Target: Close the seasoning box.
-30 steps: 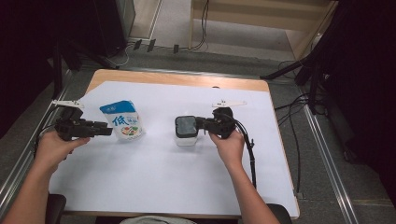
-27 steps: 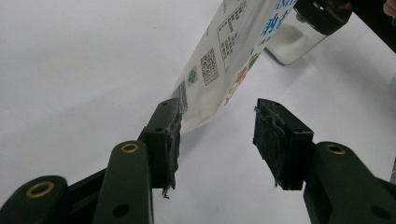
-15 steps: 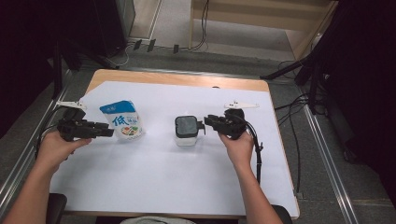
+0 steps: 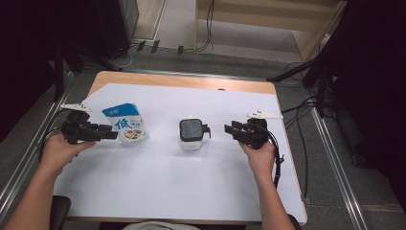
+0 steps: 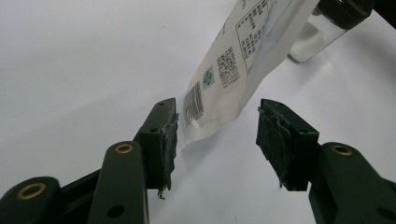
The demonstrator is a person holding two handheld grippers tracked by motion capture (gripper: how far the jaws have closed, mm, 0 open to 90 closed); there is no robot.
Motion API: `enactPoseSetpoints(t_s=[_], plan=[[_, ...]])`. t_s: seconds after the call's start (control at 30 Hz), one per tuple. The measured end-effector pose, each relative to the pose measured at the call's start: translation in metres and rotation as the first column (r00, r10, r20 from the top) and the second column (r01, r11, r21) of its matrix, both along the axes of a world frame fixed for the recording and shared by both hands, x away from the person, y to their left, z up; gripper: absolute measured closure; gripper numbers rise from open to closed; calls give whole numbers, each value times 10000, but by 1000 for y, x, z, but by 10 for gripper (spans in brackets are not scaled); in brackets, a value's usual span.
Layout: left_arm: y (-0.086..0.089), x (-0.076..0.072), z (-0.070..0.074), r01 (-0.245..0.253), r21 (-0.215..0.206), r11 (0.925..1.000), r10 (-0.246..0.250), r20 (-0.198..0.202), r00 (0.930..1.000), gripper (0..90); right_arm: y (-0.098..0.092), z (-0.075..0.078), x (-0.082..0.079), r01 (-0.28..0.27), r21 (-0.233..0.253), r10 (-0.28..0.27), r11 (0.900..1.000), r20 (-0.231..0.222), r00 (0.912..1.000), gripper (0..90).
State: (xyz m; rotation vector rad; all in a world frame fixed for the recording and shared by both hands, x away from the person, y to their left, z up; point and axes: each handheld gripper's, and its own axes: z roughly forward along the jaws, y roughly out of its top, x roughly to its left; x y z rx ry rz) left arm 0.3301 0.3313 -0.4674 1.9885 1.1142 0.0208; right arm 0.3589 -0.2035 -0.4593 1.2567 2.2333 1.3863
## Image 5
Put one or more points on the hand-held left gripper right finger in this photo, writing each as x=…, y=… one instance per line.
x=285, y=146

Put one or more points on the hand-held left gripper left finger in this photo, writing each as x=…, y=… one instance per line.
x=157, y=146

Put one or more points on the white blue printed packet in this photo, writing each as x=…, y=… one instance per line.
x=236, y=62

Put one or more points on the white table sheet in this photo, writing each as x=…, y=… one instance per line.
x=77, y=68

